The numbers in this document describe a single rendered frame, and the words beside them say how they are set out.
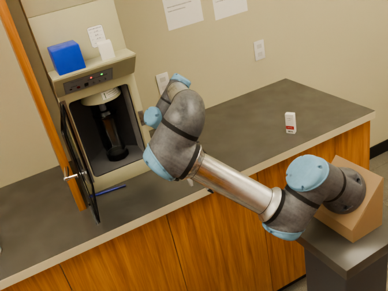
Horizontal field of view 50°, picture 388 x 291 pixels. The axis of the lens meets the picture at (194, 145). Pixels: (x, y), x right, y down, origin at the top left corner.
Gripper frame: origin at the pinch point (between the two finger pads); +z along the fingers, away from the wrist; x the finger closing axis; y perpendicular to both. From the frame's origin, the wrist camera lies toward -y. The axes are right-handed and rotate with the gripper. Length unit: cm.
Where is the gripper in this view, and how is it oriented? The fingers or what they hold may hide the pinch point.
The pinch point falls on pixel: (201, 191)
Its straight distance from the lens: 150.3
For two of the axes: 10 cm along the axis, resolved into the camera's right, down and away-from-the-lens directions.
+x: 5.2, 2.5, 8.2
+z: 3.9, 7.8, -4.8
